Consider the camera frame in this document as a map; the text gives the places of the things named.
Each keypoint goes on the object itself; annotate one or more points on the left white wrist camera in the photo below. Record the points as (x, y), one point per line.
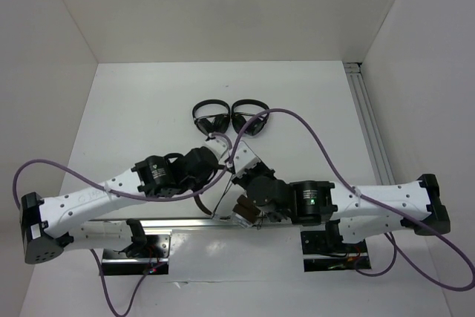
(219, 144)

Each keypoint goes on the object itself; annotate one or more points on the brown silver headphones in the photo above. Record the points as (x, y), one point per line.
(243, 212)

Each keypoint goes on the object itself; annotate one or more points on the black headphones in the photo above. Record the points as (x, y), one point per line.
(239, 118)
(209, 124)

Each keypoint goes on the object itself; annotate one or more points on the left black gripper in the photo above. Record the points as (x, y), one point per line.
(197, 187)

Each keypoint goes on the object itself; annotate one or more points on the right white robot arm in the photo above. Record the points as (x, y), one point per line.
(348, 215)

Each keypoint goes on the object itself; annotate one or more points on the left black headphones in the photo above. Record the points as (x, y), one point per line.
(209, 124)

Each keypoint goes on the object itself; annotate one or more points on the right black headphones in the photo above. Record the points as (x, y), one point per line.
(239, 118)

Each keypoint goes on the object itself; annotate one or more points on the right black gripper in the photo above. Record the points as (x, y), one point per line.
(241, 177)

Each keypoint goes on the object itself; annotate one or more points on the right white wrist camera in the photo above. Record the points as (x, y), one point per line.
(243, 160)

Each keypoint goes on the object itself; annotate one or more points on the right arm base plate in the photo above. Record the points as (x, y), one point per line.
(322, 254)

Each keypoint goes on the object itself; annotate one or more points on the aluminium rail right side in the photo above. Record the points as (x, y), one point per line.
(366, 116)

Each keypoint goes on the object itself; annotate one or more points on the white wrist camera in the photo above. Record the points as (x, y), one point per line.
(243, 160)
(219, 144)

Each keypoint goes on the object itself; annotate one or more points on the aluminium rail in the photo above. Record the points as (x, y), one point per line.
(366, 116)
(206, 223)

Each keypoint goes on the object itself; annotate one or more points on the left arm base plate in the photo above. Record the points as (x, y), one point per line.
(153, 258)

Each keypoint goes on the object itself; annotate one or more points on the aluminium rail front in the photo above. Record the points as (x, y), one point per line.
(206, 223)

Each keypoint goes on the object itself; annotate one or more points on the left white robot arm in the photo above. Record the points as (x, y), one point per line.
(53, 225)

